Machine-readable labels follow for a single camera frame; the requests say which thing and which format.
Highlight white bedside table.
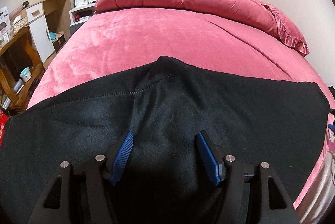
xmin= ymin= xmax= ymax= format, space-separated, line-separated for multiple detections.
xmin=69 ymin=3 xmax=95 ymax=36

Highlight white product box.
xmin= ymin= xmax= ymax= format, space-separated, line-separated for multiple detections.
xmin=0 ymin=6 xmax=12 ymax=48

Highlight white cabinet with drawer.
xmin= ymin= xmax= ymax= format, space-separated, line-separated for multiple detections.
xmin=26 ymin=2 xmax=54 ymax=63

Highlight red ruffled pillow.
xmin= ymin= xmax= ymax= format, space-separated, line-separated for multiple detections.
xmin=260 ymin=1 xmax=310 ymax=57

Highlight wooden desk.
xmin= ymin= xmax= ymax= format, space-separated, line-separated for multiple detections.
xmin=1 ymin=0 xmax=71 ymax=116

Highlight pink bed blanket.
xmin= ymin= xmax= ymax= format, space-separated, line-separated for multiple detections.
xmin=17 ymin=8 xmax=334 ymax=207

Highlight black pants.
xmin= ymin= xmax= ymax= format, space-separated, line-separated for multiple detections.
xmin=1 ymin=57 xmax=330 ymax=223

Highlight light blue white jar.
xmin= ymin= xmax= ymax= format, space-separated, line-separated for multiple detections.
xmin=20 ymin=67 xmax=32 ymax=83

